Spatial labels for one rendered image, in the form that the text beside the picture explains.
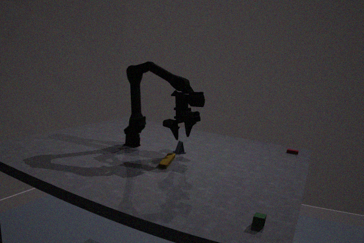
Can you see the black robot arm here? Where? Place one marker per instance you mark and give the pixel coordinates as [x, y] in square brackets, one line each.
[187, 96]

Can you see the yellow bar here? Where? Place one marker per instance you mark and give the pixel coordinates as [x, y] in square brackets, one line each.
[166, 161]

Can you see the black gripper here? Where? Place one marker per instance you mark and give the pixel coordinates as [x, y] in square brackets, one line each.
[173, 124]

